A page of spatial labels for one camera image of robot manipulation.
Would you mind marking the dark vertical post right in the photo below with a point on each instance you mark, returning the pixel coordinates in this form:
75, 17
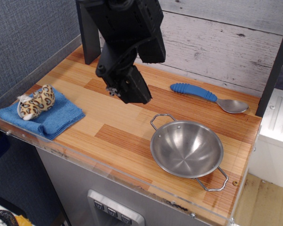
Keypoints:
271, 82

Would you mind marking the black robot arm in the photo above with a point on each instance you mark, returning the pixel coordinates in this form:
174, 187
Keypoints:
130, 28

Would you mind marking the silver dispenser button panel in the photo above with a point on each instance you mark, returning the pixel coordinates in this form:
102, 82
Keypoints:
107, 212

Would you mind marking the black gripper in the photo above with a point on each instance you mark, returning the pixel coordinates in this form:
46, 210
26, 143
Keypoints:
116, 68

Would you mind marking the stainless steel two-handled bowl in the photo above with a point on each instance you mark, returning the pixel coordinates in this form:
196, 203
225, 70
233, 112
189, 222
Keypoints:
186, 149

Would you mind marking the white metal shelf unit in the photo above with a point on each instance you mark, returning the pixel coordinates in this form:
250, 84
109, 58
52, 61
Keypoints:
266, 161

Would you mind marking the dark vertical post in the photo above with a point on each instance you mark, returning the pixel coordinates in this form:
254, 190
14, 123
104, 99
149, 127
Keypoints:
89, 34
271, 82

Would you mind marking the blue handled metal spoon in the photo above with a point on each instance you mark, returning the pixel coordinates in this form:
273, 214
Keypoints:
228, 105

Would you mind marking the leopard print plush toy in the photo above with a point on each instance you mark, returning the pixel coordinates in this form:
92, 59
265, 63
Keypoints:
30, 108

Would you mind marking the dark vertical post left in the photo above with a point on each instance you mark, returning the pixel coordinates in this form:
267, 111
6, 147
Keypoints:
89, 34

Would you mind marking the blue folded cloth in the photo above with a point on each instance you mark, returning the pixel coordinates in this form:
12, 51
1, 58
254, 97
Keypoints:
49, 124

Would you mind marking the yellow and black bag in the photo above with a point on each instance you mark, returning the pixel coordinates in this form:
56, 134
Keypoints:
9, 219

